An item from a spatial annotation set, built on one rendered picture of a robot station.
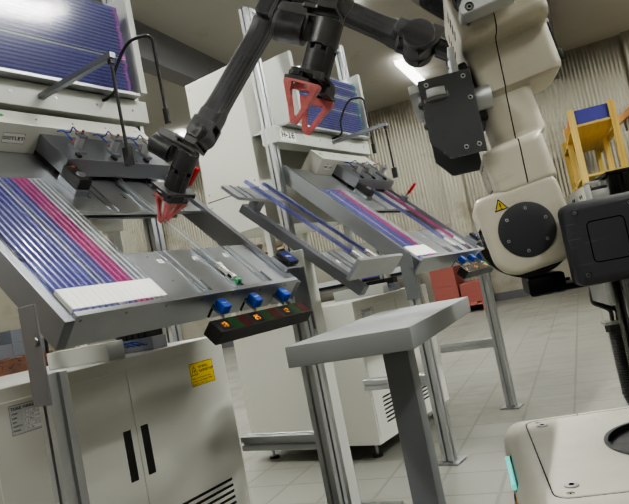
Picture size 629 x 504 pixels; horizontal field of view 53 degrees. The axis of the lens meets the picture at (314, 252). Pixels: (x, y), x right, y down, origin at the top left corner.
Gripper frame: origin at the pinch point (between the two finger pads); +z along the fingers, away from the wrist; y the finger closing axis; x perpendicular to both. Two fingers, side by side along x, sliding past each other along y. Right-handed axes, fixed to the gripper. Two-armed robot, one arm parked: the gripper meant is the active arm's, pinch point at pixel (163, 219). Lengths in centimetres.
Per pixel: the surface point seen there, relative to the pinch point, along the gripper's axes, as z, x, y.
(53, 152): -4.5, -26.4, 17.0
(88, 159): -5.9, -20.7, 10.9
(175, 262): 0.9, 18.0, 10.5
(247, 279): 1.1, 27.8, -5.3
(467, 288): 180, -96, -697
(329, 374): 28, 44, -42
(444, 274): 179, -130, -688
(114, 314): 0, 33, 39
